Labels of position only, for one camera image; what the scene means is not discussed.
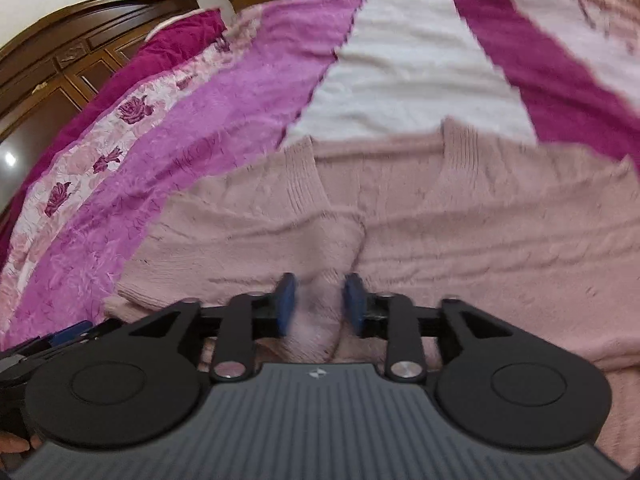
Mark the pink knit cardigan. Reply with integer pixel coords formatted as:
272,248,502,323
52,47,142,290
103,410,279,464
104,119,639,467

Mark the dark wooden headboard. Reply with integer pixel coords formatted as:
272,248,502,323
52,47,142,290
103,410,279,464
1,0,198,209

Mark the magenta velvet pillow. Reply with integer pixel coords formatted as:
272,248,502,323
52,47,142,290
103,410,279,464
1,8,226,260

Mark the striped purple floral bedspread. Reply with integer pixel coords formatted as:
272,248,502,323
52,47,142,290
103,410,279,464
1,0,639,348

